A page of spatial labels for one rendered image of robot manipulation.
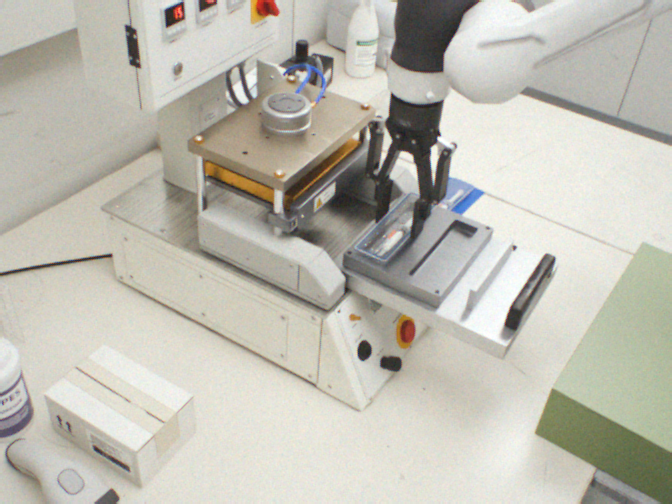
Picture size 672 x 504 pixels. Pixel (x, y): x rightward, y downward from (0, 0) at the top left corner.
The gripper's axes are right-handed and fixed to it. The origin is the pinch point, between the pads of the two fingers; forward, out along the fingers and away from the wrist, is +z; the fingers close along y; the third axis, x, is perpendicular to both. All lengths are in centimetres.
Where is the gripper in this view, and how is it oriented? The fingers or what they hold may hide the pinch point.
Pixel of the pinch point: (401, 210)
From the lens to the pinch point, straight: 117.6
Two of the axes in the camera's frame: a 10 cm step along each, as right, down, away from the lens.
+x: 5.3, -5.3, 6.6
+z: -0.6, 7.6, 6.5
